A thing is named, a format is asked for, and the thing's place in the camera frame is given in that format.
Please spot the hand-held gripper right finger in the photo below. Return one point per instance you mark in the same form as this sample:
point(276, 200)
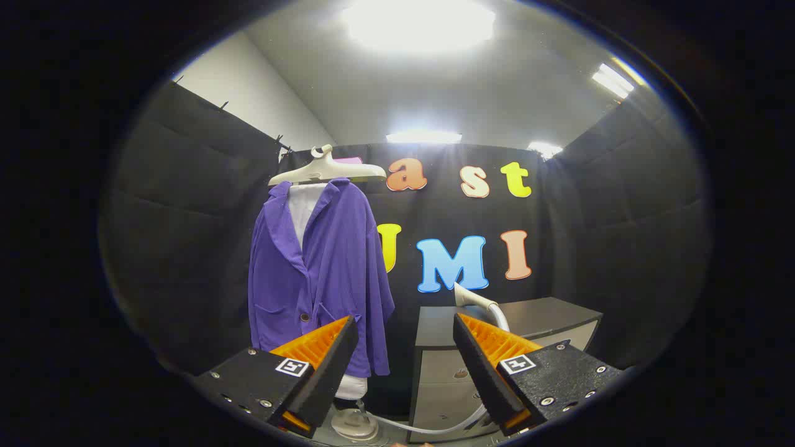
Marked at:
point(481, 372)

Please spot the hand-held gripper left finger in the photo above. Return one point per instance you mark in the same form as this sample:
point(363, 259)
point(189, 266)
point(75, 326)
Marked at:
point(329, 379)

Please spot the purple jacket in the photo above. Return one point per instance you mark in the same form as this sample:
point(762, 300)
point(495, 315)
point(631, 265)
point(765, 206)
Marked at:
point(329, 267)

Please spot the white garment steamer base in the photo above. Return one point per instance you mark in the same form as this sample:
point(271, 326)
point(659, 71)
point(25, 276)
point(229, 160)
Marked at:
point(354, 425)

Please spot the white clothes hanger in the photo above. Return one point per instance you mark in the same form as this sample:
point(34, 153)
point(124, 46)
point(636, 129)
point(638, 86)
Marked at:
point(329, 169)

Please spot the grey cabinet with dark top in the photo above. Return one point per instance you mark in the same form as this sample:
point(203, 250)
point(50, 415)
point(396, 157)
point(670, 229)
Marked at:
point(447, 379)

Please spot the white ironing pad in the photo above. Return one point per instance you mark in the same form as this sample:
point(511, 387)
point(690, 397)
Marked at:
point(304, 211)

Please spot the ceiling light panel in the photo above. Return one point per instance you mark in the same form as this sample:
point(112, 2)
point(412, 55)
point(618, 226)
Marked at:
point(545, 149)
point(615, 81)
point(423, 136)

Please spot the large ceiling light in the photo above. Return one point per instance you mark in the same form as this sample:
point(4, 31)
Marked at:
point(419, 25)

